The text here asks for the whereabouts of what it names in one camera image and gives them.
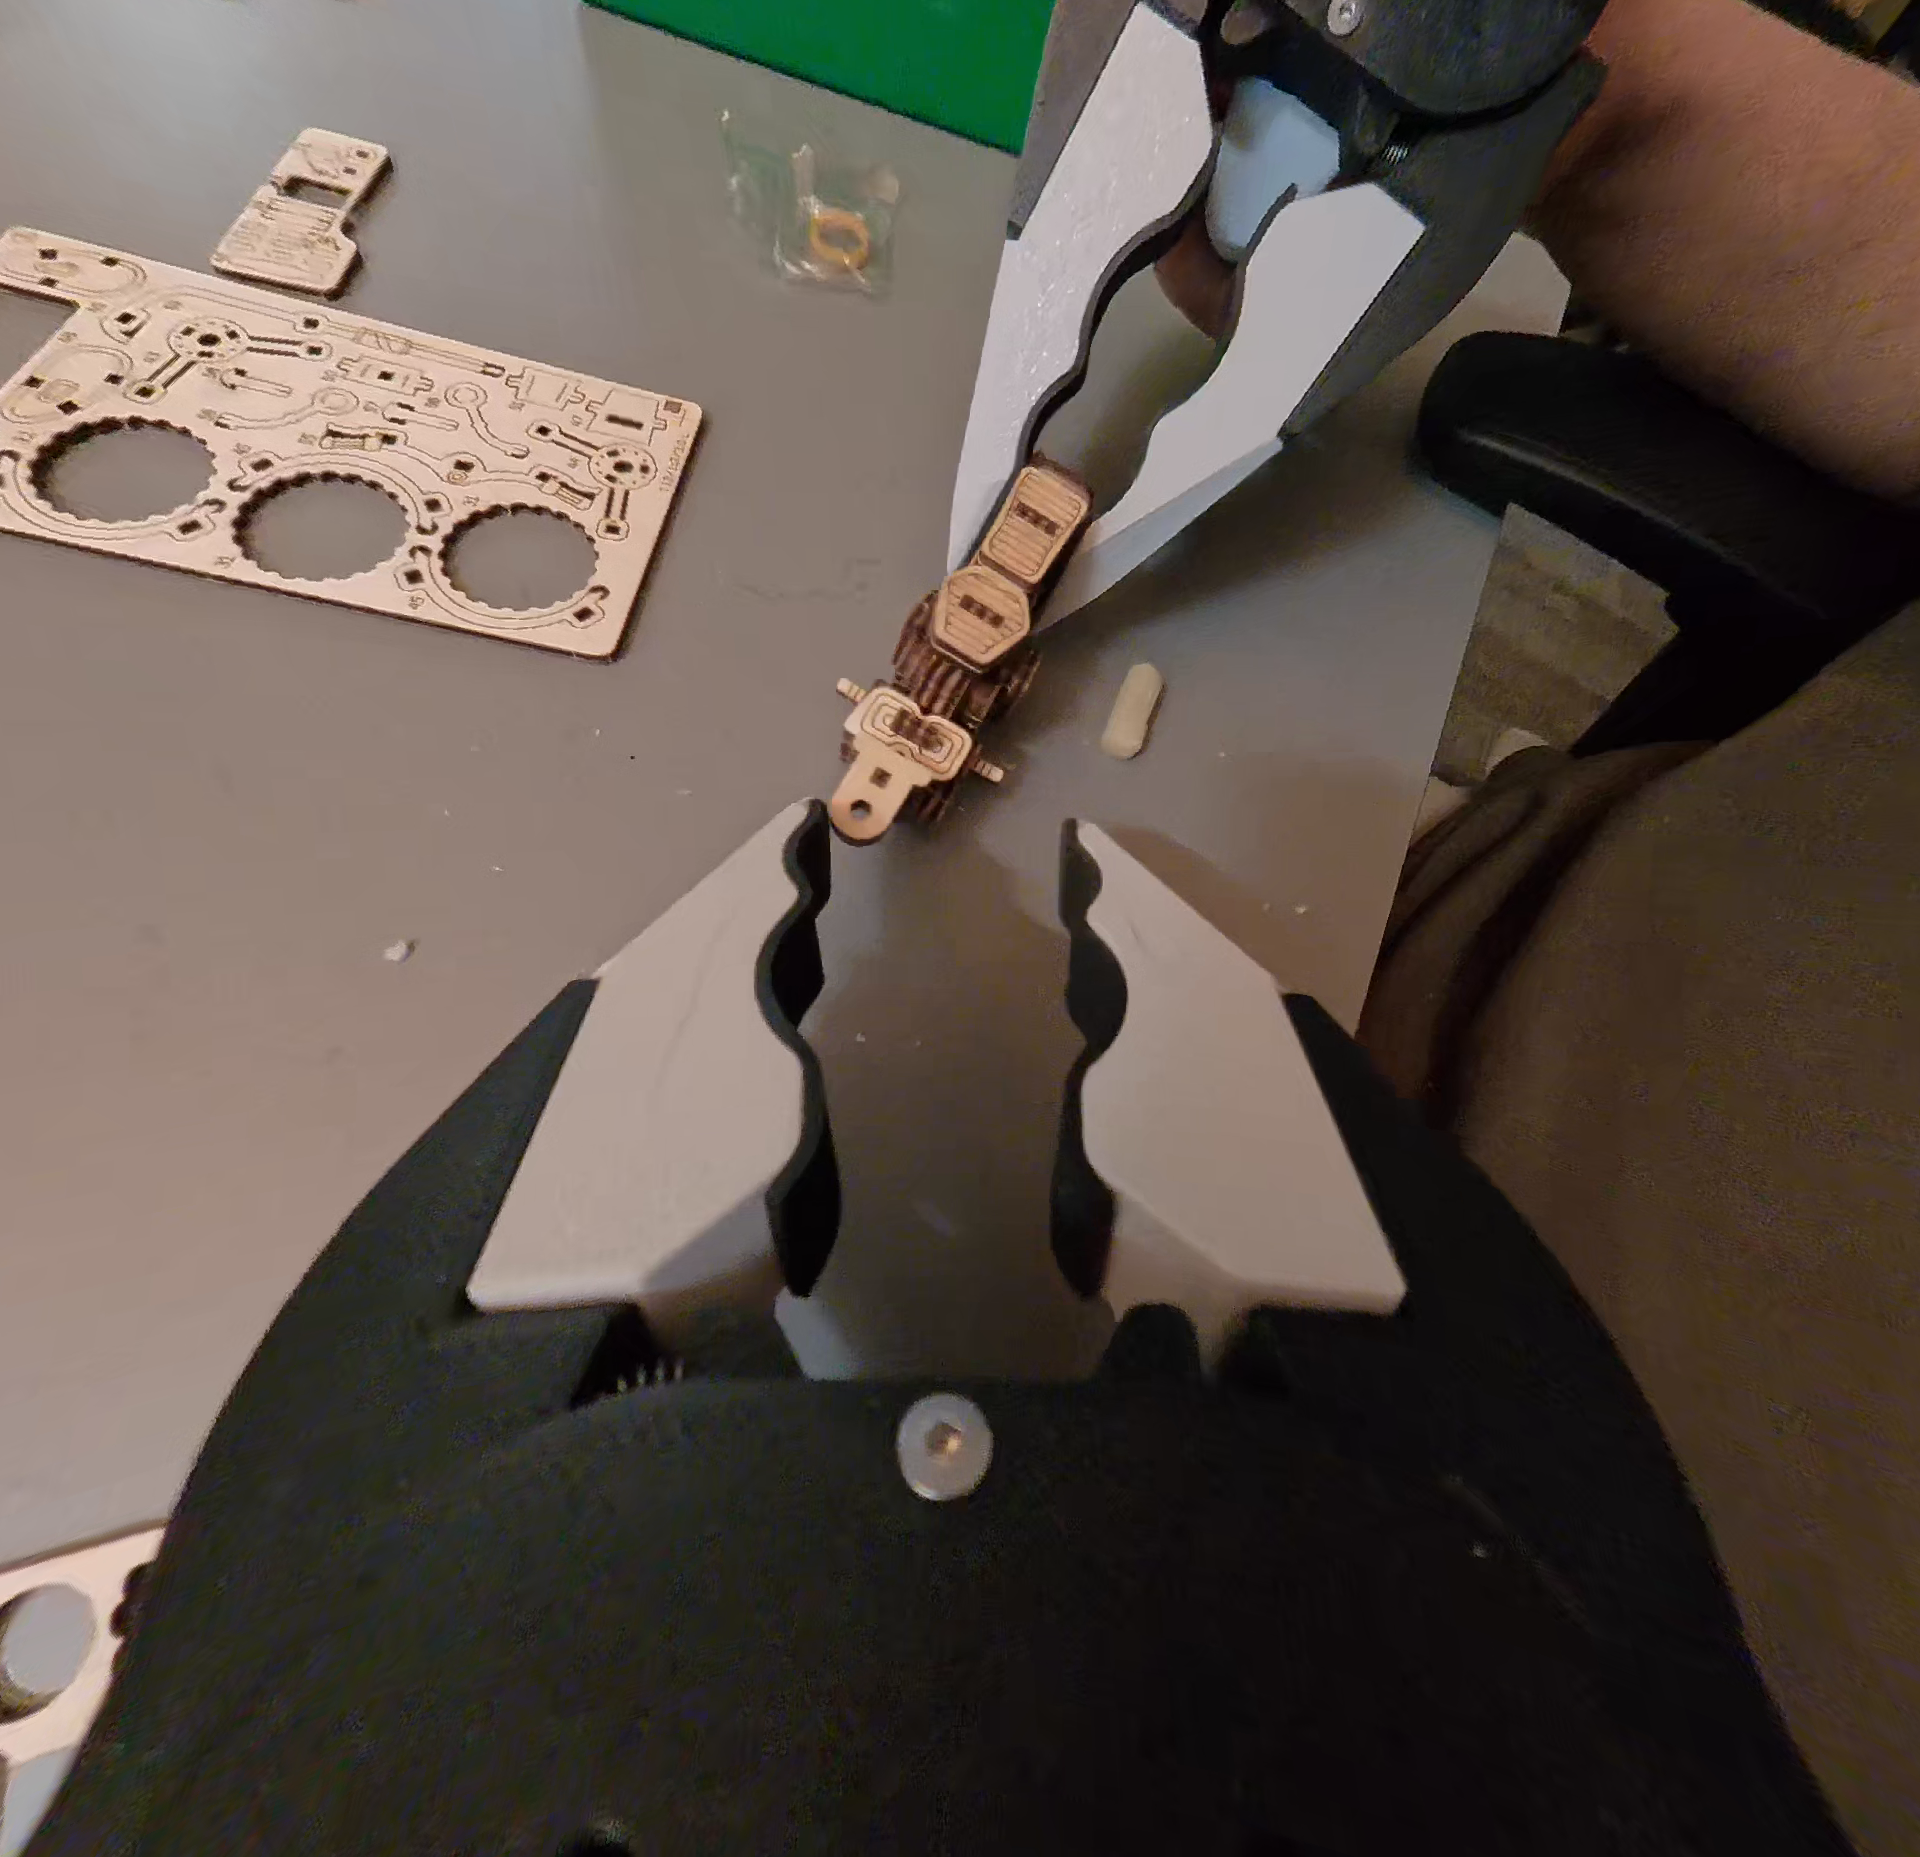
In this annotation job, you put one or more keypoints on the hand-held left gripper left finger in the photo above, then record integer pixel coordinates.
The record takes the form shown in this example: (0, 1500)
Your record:
(661, 1137)

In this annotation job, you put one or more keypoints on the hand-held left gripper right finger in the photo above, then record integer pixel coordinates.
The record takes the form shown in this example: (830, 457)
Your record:
(1215, 1137)

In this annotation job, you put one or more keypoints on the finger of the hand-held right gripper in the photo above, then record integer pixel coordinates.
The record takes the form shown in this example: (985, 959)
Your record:
(1095, 162)
(1320, 312)

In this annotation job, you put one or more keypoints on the wooden puzzle vehicle model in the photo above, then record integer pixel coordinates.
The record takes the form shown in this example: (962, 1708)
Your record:
(975, 614)

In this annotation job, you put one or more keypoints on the person's right forearm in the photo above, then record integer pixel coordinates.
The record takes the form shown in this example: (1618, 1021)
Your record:
(1769, 207)

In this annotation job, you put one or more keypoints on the grey desk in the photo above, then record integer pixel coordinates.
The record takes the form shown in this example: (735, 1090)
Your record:
(376, 911)

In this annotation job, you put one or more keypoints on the person's right hand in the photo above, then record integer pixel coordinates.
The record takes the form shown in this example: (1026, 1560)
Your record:
(1201, 291)

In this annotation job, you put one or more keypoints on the green box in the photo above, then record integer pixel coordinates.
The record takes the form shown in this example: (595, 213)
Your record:
(825, 13)

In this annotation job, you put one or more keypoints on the clear plastic bag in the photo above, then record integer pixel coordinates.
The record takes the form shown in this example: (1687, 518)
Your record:
(795, 238)

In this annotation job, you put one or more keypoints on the black chair armrest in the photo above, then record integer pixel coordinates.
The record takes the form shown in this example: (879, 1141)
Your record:
(1620, 462)

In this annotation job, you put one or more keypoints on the small cream peg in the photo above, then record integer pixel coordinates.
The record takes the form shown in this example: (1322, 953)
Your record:
(1131, 710)

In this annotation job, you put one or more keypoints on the person's brown clothing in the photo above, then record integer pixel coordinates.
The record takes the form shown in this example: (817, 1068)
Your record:
(1726, 1137)

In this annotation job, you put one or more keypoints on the wooden sheet with round holes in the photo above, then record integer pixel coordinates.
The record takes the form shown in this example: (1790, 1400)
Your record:
(631, 447)

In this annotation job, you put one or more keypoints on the wooden cutout sheet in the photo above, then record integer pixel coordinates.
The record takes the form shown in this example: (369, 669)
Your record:
(90, 1566)

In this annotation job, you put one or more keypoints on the small wooden sheet offcut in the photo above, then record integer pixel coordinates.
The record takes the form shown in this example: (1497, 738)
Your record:
(286, 238)

